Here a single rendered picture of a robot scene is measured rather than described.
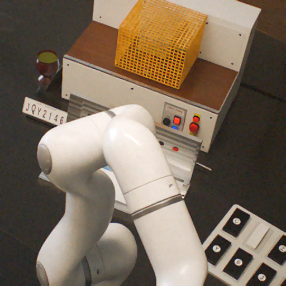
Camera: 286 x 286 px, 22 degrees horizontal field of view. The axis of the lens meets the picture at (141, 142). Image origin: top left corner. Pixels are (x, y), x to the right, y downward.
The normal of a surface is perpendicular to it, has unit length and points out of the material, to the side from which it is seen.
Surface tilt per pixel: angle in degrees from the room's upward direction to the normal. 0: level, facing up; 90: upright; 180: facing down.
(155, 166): 28
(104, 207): 87
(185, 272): 20
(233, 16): 0
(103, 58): 0
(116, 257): 47
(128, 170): 54
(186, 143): 81
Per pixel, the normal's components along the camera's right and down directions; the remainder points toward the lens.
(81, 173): 0.52, 0.69
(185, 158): -0.36, 0.54
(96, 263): 0.44, 0.04
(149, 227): -0.54, 0.11
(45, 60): 0.11, -0.67
